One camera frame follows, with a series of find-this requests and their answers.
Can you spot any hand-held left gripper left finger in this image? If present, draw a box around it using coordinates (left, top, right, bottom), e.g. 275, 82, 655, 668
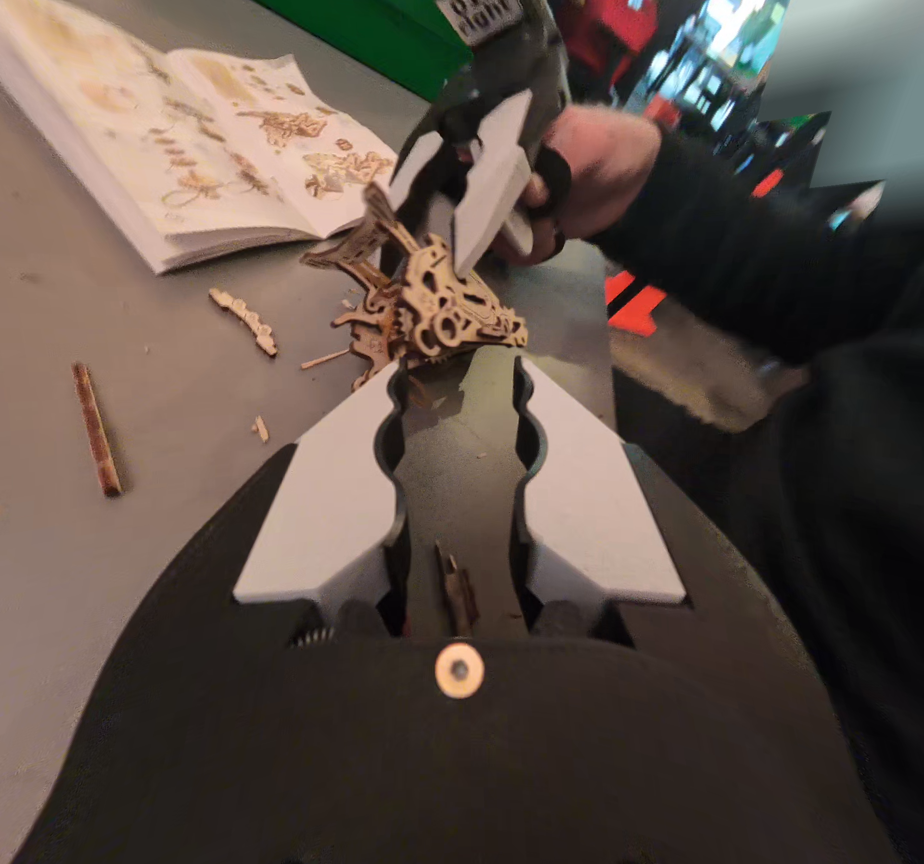
232, 362, 412, 637

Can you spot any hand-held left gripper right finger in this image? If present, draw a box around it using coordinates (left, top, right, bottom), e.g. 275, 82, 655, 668
509, 355, 687, 628

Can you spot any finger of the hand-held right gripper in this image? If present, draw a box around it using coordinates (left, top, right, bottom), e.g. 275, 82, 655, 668
451, 88, 537, 276
390, 129, 445, 209

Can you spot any wooden mechanical model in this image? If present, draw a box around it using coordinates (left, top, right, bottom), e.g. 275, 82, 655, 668
299, 181, 529, 392

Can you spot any small wooden key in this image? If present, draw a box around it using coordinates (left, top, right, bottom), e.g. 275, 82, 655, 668
433, 539, 479, 637

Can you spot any person's right hand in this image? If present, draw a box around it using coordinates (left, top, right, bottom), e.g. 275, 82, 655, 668
498, 104, 661, 266

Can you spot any red fabric tote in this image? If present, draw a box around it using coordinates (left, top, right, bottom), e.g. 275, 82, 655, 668
570, 0, 658, 85

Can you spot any orange traffic cone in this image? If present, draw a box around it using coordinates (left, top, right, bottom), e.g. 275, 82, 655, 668
605, 271, 668, 336

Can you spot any toothed wooden strip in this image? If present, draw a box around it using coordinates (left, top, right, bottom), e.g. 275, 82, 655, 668
208, 288, 279, 358

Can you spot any brown wooden stick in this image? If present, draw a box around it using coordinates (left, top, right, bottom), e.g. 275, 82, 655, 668
71, 362, 125, 498

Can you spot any open instruction booklet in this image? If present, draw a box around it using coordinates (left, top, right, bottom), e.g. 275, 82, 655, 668
0, 0, 399, 276

